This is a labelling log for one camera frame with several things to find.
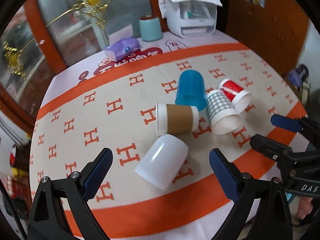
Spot grey checked paper cup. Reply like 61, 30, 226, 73
206, 89, 241, 135

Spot purple tissue pack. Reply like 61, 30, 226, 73
105, 37, 140, 62

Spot red white paper cup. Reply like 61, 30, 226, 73
218, 79, 252, 113

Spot plain white cup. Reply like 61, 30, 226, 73
135, 134, 189, 190

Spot brown sleeve paper cup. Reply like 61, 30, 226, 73
156, 103, 200, 137

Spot teal canister brown lid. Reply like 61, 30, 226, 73
139, 15, 163, 42

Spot wooden glass cabinet doors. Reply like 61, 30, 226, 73
1, 0, 159, 122

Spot blue translucent plastic cup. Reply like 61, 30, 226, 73
175, 69, 207, 111

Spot white countertop appliance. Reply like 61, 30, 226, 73
165, 0, 217, 38

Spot orange beige H blanket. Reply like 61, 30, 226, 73
29, 42, 308, 238

